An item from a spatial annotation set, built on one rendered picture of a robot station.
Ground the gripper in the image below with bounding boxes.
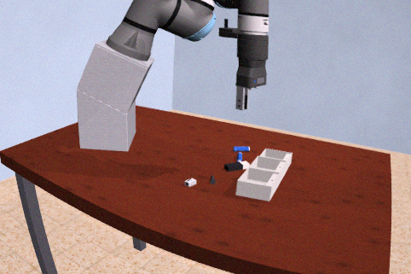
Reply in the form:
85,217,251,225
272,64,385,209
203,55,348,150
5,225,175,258
219,15,269,111

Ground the white three-compartment bin rack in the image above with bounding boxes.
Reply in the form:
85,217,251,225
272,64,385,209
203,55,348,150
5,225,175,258
236,149,292,201

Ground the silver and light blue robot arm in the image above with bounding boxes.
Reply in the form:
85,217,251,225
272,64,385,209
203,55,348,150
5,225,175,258
106,0,269,61

